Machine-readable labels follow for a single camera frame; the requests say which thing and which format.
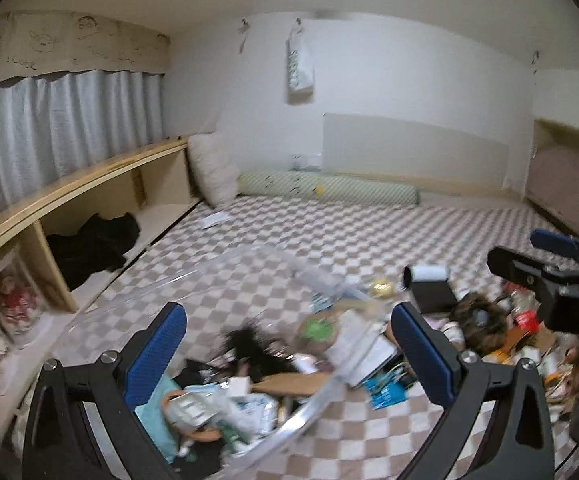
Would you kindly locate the black cloth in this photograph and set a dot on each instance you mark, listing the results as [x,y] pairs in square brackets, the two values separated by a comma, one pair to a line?
[94,252]

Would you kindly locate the checked blanket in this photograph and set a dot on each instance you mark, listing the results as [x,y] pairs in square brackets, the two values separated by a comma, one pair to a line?
[319,240]

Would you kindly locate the brown furry item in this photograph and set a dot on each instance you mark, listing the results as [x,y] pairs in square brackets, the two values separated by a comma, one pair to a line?
[479,320]

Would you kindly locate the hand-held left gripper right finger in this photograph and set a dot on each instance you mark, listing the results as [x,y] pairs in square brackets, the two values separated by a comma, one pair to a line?
[419,350]

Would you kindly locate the beige valance with drawings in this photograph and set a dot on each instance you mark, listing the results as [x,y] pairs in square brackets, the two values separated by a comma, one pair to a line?
[69,45]

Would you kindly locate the round green label item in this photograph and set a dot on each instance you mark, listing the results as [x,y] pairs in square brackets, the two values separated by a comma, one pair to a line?
[317,331]

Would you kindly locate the hanging plastic bag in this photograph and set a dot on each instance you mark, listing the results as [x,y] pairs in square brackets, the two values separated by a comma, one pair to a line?
[299,67]

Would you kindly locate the small white wall box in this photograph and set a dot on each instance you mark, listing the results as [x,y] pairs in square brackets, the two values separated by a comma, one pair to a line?
[304,161]

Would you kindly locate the white paper sheet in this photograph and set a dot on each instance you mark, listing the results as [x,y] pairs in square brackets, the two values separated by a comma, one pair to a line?
[217,219]

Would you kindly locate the black hairy item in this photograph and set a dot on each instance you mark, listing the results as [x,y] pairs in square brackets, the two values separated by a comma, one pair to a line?
[254,347]

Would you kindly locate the white roll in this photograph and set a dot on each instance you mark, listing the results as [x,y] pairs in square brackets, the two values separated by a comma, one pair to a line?
[427,274]

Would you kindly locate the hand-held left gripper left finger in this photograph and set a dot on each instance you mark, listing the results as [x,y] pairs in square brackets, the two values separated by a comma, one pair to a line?
[157,355]

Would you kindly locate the black box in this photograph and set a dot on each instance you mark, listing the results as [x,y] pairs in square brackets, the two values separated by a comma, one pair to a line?
[434,297]

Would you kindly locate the grey curtain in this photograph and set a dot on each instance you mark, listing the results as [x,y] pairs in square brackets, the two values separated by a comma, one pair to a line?
[69,120]

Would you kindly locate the white wall panel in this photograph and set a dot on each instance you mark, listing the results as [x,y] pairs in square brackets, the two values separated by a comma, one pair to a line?
[409,150]

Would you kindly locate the white book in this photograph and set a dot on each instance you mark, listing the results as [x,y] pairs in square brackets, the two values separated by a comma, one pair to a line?
[364,345]

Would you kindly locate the red packet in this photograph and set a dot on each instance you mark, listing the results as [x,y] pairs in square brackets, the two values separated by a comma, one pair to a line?
[527,321]

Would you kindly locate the green bolster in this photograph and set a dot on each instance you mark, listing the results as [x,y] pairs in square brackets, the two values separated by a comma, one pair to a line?
[279,185]

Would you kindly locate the white pillow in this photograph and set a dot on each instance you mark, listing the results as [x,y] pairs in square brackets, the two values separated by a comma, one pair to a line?
[214,170]

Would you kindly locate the teal cloth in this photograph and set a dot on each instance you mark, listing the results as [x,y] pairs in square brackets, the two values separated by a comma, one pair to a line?
[157,420]

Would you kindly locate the clear plastic storage bin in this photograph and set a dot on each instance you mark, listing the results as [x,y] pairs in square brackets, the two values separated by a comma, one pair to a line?
[314,400]

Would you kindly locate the clear bag with red cloth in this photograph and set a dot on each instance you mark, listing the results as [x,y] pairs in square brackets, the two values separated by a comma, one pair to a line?
[16,300]

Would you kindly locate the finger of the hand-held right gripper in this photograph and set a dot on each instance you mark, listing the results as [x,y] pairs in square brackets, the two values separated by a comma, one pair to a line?
[554,243]
[519,266]

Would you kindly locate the wooden shelf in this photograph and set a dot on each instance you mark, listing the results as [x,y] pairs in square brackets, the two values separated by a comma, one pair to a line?
[94,172]

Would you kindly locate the blue packet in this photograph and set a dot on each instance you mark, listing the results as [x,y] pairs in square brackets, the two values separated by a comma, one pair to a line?
[389,394]

